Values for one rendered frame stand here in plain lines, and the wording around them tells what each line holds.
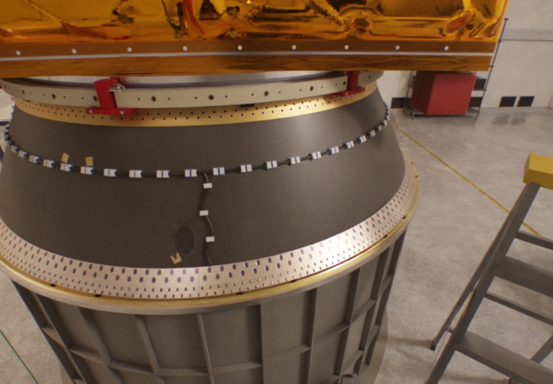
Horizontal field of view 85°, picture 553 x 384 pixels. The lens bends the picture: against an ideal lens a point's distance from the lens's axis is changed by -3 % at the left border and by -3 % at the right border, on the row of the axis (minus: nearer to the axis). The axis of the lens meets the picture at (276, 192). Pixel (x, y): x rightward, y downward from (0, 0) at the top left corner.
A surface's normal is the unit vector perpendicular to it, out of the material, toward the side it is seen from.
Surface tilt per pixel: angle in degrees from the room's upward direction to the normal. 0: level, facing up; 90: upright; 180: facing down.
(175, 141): 62
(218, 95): 90
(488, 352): 0
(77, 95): 90
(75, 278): 43
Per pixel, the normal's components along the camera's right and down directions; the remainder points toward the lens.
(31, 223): -0.40, -0.01
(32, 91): -0.43, 0.45
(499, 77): 0.10, 0.50
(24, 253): -0.31, -0.33
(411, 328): 0.00, -0.87
